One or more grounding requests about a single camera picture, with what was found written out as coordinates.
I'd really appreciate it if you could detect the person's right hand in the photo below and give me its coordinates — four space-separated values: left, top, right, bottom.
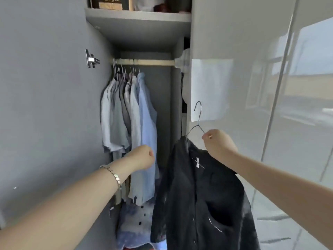
202 129 239 170

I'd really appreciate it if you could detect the person's left hand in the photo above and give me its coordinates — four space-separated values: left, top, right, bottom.
127 145 156 173

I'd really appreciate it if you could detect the light blue shirt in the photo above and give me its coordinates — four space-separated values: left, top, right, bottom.
135 73 160 205

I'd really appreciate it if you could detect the row of clothes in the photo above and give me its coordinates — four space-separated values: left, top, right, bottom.
100 73 142 206

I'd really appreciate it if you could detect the black garment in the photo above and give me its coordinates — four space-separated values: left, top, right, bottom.
150 135 261 250

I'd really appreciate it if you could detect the row of assorted hangers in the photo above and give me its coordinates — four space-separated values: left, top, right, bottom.
112 59 142 84

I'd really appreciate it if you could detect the white glossy wardrobe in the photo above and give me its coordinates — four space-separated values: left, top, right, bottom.
0 0 333 250

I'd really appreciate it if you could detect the person's right forearm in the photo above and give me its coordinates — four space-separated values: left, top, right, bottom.
228 151 333 244

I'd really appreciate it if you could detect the person's left forearm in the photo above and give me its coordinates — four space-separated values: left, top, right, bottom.
0 153 136 250

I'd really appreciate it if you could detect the white paper sheet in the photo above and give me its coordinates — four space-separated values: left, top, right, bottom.
191 58 234 122

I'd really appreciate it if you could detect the cream rolled quilt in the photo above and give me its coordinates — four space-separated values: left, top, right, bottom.
181 73 192 105

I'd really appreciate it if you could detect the white fleece blanket blue stripe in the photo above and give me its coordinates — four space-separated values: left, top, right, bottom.
174 48 192 73

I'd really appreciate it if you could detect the wooden hanging rod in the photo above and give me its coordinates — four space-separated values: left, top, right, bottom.
113 58 177 67

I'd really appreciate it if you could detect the metal door hinge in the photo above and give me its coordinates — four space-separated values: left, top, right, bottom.
85 49 101 68

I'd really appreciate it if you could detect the black shopping bag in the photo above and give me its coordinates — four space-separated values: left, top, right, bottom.
166 0 193 14

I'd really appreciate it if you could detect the black box gold dragon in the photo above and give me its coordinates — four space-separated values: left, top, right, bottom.
91 0 135 11

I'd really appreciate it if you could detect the silver link bracelet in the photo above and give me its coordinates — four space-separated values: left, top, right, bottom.
99 165 122 191

